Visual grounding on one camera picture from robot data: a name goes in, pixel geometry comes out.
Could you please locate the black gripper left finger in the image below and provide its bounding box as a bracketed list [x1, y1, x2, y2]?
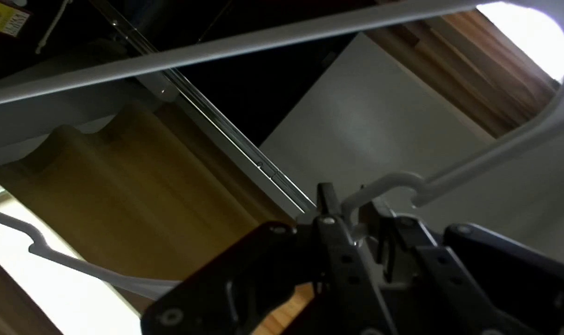
[314, 183, 394, 335]

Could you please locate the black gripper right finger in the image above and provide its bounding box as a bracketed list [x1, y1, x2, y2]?
[390, 218, 530, 335]

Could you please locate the white plastic coat hanger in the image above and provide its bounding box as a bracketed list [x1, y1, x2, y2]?
[0, 0, 564, 300]

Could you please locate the silver clothes rack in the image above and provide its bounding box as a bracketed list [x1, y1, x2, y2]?
[87, 0, 319, 222]

